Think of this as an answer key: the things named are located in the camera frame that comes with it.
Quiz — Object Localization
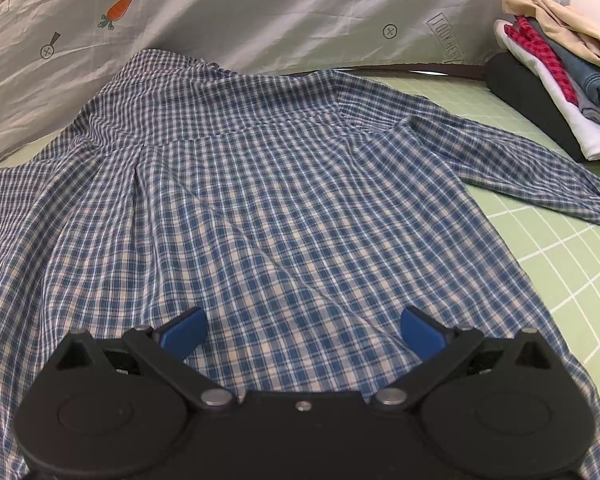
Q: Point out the blue white plaid shirt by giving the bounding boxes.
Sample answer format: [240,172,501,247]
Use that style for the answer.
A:
[0,48,600,480]

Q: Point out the white folded garment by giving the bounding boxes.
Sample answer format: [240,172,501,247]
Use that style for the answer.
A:
[494,20,600,162]

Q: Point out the black folded garment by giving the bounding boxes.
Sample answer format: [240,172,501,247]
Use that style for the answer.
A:
[484,52,587,162]

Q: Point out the blue denim folded jeans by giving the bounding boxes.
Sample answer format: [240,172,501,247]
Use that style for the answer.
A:
[528,18,600,107]

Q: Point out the red black checked garment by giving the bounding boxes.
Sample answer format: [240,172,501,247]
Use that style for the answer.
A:
[504,16,579,106]

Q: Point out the grey carrot print storage bag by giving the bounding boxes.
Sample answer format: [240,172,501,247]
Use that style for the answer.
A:
[0,0,600,172]

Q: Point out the beige folded garment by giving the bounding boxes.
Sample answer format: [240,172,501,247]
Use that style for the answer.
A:
[501,0,600,67]

